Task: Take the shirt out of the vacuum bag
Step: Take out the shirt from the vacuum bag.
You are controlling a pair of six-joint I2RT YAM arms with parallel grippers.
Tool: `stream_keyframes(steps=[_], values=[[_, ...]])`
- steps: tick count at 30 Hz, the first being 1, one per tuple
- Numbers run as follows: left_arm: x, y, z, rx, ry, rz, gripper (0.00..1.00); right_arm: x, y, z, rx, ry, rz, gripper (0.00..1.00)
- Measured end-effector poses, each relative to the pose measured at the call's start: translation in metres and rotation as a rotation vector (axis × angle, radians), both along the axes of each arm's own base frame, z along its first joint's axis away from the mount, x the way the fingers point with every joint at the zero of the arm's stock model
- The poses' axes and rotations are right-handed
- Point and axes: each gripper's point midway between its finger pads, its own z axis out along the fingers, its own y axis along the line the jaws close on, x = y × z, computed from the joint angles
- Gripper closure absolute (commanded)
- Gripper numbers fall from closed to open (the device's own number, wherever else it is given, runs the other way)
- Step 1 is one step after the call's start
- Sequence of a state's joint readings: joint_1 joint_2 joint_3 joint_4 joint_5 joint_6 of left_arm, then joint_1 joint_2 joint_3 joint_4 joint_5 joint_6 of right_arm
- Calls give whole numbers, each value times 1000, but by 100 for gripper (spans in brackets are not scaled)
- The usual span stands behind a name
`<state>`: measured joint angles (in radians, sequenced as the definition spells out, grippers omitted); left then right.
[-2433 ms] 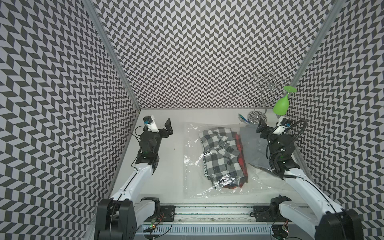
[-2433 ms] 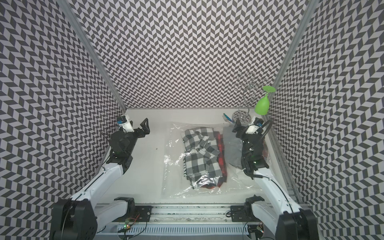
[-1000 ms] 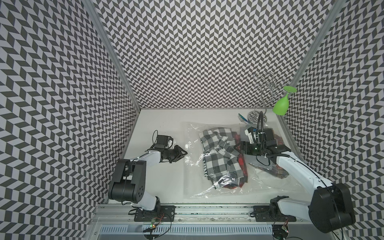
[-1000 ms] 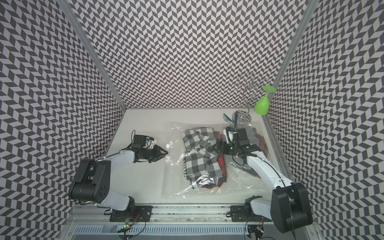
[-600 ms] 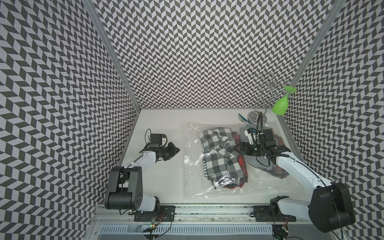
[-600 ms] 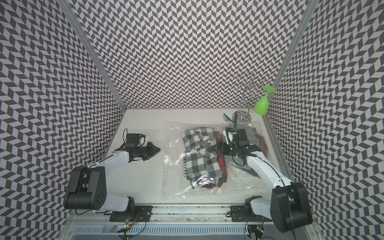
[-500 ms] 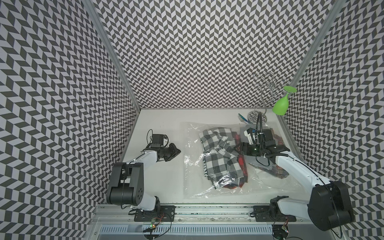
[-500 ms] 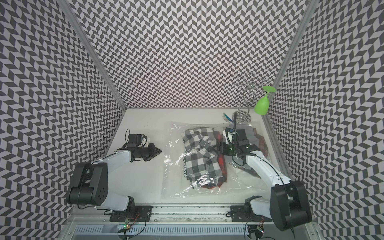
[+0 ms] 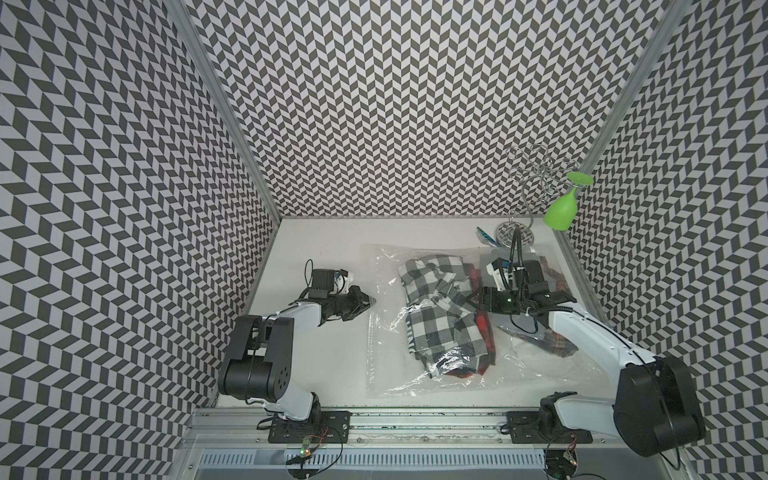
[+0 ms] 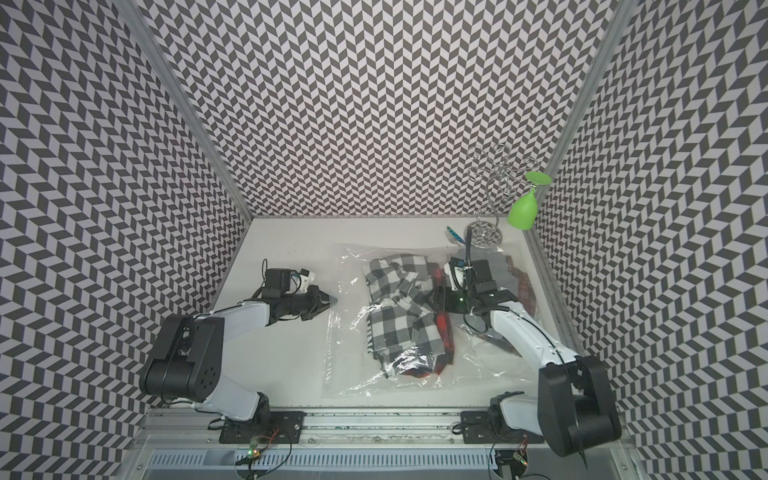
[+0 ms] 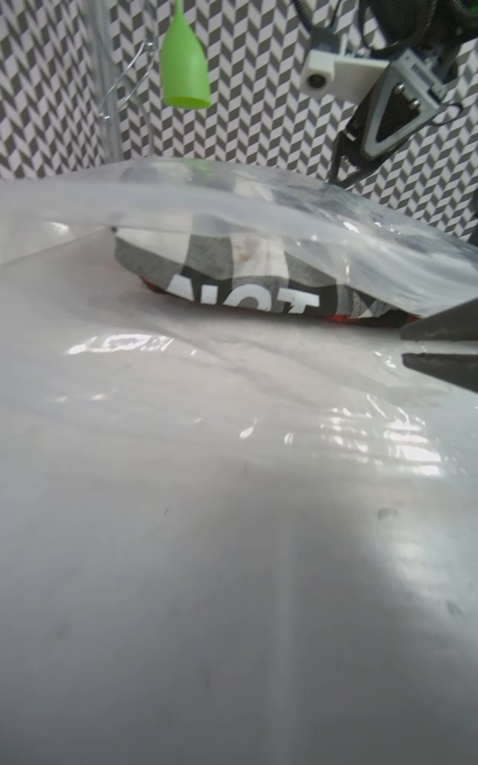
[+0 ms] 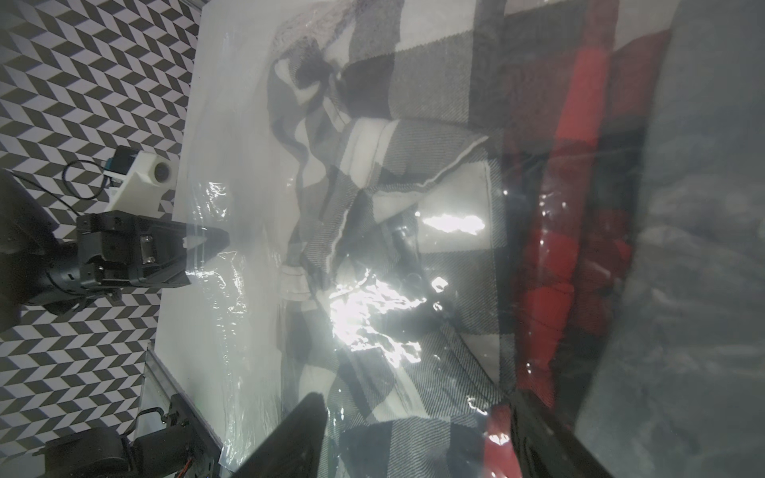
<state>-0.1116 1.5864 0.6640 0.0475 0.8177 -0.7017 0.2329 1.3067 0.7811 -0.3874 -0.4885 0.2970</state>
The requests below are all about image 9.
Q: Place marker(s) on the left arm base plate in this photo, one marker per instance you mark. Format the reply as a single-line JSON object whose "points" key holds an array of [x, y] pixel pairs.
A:
{"points": [[332, 426]]}

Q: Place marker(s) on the metal wire glass rack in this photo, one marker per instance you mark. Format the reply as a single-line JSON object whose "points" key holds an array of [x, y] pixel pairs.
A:
{"points": [[538, 172]]}

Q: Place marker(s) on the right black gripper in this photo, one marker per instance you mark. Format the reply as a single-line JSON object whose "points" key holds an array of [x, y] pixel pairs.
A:
{"points": [[492, 301]]}

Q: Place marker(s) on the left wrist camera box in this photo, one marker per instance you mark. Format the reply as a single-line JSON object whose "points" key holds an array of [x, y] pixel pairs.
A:
{"points": [[329, 281]]}

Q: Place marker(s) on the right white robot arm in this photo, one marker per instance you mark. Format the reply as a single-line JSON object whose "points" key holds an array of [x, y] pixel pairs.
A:
{"points": [[654, 407]]}

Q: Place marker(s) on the grey folded cloth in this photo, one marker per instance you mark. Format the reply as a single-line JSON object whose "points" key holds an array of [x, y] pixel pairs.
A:
{"points": [[489, 260]]}

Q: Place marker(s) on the aluminium front rail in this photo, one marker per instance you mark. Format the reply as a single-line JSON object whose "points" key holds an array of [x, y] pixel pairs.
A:
{"points": [[245, 427]]}

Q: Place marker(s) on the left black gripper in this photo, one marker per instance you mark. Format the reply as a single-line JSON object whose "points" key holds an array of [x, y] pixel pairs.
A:
{"points": [[358, 305]]}

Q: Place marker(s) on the right small circuit board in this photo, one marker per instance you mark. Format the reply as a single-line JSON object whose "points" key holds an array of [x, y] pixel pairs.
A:
{"points": [[560, 464]]}

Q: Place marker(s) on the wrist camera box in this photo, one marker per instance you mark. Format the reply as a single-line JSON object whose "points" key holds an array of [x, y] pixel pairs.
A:
{"points": [[329, 281], [503, 273]]}

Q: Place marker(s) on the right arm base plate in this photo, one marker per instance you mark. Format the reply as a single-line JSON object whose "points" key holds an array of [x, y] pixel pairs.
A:
{"points": [[524, 427]]}

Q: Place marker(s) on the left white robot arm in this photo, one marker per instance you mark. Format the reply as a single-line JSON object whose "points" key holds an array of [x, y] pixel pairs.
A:
{"points": [[257, 363]]}

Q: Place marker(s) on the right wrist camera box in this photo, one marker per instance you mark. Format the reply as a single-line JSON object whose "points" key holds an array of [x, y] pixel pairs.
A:
{"points": [[503, 273]]}

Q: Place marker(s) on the black white plaid shirt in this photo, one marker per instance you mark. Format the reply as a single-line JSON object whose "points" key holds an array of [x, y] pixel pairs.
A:
{"points": [[430, 314]]}

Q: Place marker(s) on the clear plastic vacuum bag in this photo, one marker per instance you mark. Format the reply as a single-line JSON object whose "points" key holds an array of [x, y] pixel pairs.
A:
{"points": [[394, 372]]}

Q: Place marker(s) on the red black plaid shirt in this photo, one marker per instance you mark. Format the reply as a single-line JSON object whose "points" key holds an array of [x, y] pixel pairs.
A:
{"points": [[477, 345]]}

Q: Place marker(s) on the green plastic wine glass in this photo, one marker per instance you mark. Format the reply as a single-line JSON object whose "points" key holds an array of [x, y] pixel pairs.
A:
{"points": [[562, 213]]}

